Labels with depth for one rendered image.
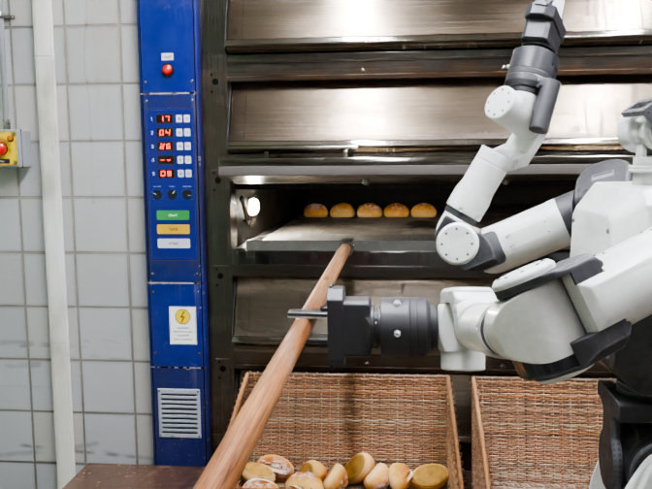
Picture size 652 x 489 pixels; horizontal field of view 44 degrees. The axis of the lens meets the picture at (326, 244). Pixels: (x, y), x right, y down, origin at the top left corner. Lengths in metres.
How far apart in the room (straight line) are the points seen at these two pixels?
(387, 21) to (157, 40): 0.60
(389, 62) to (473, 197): 0.72
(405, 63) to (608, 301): 1.30
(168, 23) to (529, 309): 1.49
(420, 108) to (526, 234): 0.74
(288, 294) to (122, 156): 0.58
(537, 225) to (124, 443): 1.41
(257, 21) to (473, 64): 0.57
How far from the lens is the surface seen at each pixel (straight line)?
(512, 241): 1.47
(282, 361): 0.98
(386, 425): 2.17
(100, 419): 2.41
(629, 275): 0.95
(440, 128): 2.10
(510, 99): 1.48
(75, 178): 2.30
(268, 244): 2.16
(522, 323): 0.94
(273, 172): 1.99
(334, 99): 2.14
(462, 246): 1.46
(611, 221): 1.18
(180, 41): 2.18
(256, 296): 2.20
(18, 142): 2.29
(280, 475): 2.15
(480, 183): 1.50
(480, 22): 2.12
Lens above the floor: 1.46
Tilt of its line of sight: 7 degrees down
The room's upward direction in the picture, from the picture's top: 1 degrees counter-clockwise
